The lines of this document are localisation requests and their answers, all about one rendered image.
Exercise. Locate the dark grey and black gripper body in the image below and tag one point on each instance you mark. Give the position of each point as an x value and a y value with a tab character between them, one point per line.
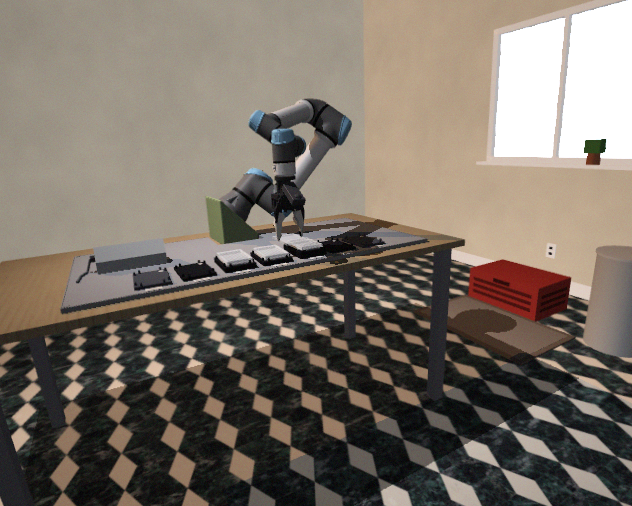
283	200

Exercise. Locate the white operator panel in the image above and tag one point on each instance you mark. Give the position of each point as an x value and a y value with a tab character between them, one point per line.
128	256

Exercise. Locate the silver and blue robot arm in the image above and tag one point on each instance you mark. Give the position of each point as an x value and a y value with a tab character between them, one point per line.
256	186

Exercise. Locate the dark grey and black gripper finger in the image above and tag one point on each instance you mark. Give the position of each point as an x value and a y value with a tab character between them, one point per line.
299	218
279	218

